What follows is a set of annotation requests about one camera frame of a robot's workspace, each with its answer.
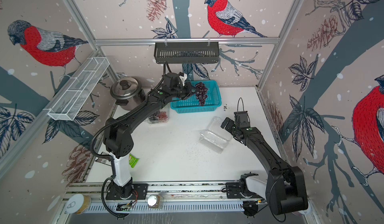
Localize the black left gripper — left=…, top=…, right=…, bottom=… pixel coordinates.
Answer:
left=170, top=82, right=200, bottom=100

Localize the dark purple grape bunch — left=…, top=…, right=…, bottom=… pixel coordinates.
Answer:
left=195, top=82, right=208, bottom=106

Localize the clear clamshell container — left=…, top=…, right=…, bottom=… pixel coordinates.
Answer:
left=199, top=117, right=233, bottom=154
left=147, top=105, right=170, bottom=124

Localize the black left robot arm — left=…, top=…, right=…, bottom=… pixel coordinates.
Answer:
left=90, top=72, right=196, bottom=199

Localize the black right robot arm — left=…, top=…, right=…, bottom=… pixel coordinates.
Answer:
left=221, top=111, right=309, bottom=215

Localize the teal plastic basket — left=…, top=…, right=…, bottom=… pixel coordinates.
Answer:
left=170, top=80, right=222, bottom=114

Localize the stainless steel rice cooker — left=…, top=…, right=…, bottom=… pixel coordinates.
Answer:
left=110, top=77, right=146, bottom=111

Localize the green snack packet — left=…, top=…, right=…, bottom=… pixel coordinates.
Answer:
left=129, top=154, right=139, bottom=168

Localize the brown snack bar wrapper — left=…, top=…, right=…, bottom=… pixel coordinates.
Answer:
left=95, top=152, right=111, bottom=166

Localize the small silver round can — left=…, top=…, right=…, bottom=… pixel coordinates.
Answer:
left=147, top=195, right=162, bottom=209

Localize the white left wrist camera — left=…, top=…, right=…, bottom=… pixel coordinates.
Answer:
left=179, top=72, right=188, bottom=86

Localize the black hanging wire basket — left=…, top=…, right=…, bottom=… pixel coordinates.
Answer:
left=154, top=42, right=220, bottom=64

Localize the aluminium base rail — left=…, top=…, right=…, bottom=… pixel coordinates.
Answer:
left=59, top=181, right=267, bottom=215

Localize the white wire shelf basket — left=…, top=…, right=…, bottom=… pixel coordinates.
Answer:
left=48, top=57, right=110, bottom=121

